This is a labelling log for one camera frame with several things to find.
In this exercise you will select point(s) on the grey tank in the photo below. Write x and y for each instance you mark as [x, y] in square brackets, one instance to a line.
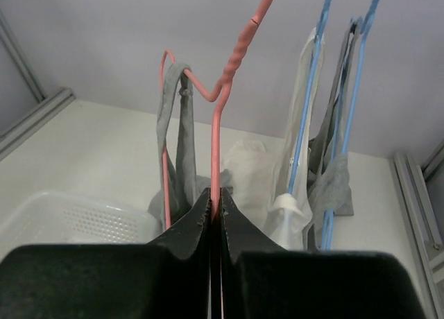
[185, 185]
[328, 176]

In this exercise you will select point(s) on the blue wire hanger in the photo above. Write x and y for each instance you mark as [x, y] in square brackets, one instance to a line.
[320, 27]
[328, 223]

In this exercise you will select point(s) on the white plastic basket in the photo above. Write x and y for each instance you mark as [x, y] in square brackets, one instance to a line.
[57, 217]

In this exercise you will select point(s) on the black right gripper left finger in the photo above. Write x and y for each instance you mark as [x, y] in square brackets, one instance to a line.
[166, 278]

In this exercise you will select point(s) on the white tank top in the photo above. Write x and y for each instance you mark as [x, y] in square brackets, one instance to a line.
[270, 188]

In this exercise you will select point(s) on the pink wire hanger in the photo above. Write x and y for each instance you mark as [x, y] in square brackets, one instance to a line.
[221, 93]

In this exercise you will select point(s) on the aluminium frame posts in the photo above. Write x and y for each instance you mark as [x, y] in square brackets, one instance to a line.
[419, 199]
[25, 106]

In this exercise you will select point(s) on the left aluminium frame posts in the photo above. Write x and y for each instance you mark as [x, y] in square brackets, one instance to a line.
[25, 106]

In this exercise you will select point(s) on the right aluminium frame posts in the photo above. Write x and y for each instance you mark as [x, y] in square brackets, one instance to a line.
[419, 199]

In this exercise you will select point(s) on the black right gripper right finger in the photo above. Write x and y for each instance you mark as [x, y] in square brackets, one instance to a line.
[263, 280]

